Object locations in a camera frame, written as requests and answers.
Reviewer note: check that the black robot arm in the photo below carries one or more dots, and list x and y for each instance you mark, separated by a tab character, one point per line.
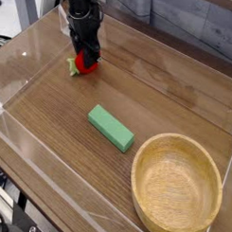
84	4

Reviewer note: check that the wooden bowl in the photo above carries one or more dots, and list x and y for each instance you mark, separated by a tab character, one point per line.
176	185

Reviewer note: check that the grey metal post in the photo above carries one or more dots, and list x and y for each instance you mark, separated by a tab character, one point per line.
27	12

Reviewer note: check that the green rectangular block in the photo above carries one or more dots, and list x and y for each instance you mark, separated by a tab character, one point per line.
111	128

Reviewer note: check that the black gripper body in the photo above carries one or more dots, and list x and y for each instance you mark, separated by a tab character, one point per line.
86	23

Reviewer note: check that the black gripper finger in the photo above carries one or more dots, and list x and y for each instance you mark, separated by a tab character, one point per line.
91	58
75	41

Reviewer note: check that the red felt fruit green stem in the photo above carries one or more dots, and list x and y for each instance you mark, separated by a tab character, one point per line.
79	65

